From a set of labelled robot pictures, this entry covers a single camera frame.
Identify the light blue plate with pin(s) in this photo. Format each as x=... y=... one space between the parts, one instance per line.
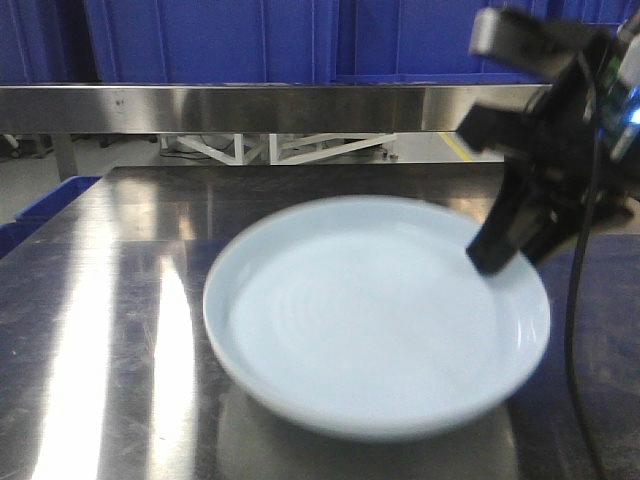
x=362 y=317

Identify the white metal frame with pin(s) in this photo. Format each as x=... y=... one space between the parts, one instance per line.
x=275 y=149

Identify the left steel shelf leg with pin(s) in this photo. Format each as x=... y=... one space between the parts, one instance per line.
x=64 y=153

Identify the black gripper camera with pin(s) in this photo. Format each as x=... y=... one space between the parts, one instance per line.
x=571 y=152

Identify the blue plastic crate centre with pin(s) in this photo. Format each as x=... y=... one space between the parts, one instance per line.
x=292 y=42

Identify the blue plastic crate left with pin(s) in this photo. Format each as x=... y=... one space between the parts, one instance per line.
x=44 y=42

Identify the blue bin beside table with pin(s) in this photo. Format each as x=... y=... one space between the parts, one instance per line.
x=31 y=218

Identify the blue plastic crate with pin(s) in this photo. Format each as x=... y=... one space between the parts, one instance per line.
x=44 y=42
x=292 y=42

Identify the stainless steel shelf rail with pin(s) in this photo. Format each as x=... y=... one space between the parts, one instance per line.
x=261 y=109

